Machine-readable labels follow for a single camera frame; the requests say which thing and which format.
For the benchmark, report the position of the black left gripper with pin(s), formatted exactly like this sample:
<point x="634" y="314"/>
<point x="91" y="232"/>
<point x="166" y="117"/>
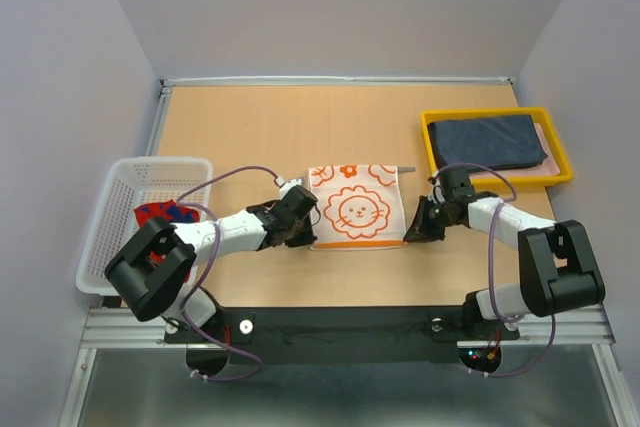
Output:
<point x="305" y="238"/>

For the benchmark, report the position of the aluminium front rail frame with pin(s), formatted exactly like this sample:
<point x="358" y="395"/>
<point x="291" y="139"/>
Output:
<point x="118" y="329"/>

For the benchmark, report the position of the yellow plastic tray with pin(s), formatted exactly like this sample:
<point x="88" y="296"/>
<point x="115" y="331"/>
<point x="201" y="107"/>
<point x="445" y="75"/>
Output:
<point x="485" y="179"/>

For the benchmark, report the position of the white plastic basket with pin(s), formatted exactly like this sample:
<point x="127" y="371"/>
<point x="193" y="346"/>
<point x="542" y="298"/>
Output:
<point x="130" y="183"/>

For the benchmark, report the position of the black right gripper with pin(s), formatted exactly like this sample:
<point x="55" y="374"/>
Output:
<point x="420" y="230"/>

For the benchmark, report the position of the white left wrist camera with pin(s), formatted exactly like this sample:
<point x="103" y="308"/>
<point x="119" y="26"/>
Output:
<point x="285" y="185"/>

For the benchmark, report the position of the dark blue-grey towel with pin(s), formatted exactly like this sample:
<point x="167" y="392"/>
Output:
<point x="449" y="137"/>

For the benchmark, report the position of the aluminium rail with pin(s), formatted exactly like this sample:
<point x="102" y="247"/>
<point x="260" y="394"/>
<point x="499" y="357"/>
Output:
<point x="335" y="80"/>
<point x="158" y="121"/>

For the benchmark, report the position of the aluminium left side rail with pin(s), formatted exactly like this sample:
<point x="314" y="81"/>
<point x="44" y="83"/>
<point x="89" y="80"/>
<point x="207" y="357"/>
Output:
<point x="158" y="121"/>

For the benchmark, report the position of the aluminium back rail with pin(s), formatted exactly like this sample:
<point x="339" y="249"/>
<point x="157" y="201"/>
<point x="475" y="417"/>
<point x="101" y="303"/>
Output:
<point x="335" y="80"/>

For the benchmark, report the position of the orange white patterned towel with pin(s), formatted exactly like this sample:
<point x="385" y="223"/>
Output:
<point x="360" y="207"/>

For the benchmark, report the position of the red patterned towel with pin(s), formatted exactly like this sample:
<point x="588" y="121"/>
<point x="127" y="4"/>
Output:
<point x="165" y="212"/>

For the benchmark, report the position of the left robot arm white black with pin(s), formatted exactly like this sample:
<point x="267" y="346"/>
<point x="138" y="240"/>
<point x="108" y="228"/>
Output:
<point x="165" y="293"/>

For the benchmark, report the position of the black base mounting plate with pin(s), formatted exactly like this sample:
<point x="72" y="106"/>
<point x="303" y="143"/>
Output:
<point x="333" y="335"/>

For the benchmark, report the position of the pink folded towel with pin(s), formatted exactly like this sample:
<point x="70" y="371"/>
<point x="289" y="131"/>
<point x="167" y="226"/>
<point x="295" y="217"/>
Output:
<point x="547" y="157"/>

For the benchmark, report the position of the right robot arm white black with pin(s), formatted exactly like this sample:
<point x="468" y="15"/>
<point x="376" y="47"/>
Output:
<point x="557" y="268"/>

